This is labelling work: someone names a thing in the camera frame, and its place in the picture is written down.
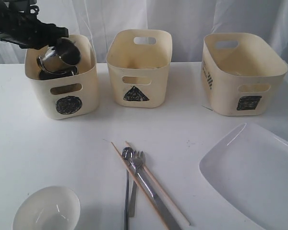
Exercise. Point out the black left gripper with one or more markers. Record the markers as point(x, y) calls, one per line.
point(19, 25)

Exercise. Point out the steel mug with wire handle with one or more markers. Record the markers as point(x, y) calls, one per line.
point(59, 58)

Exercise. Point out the steel mug with round handle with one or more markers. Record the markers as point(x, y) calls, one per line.
point(43, 75)

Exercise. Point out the white ceramic bowl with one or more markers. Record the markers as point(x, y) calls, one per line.
point(50, 208)

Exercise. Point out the cream bin with circle mark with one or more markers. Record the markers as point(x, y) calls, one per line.
point(68, 96)

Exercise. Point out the cream bin with triangle mark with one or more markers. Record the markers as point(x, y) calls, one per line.
point(138, 64)

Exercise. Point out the small steel spoon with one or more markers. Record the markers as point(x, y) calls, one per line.
point(126, 154)

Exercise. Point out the white backdrop curtain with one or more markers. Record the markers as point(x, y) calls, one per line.
point(188, 21)

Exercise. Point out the small steel fork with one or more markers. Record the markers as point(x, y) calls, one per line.
point(138, 154)

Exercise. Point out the cream bin with square mark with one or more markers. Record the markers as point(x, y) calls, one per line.
point(240, 73)

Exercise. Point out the steel table knife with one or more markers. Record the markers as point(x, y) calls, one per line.
point(157, 202)

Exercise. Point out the white rectangular plate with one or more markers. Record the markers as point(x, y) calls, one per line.
point(249, 168)

